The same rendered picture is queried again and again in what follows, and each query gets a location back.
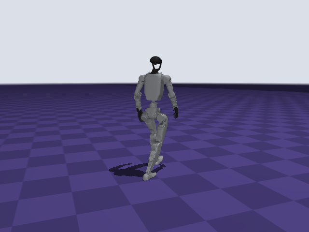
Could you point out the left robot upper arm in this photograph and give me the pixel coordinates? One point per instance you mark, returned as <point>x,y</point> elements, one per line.
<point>139,86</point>

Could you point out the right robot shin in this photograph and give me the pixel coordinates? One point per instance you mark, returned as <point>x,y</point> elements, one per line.
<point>154,154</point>

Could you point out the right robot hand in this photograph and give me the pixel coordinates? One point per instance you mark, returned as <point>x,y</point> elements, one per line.
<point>176,112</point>

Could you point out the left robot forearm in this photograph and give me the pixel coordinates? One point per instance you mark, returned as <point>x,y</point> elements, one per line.
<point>138,103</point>

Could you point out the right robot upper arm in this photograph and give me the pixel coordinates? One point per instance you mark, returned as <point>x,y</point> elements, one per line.
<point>167,79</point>

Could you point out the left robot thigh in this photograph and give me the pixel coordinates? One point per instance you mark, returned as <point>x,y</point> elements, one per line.
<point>151,125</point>

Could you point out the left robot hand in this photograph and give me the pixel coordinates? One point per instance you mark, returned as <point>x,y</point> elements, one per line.
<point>139,114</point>

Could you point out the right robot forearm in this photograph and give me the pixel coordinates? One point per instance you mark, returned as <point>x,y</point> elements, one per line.
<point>174,102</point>

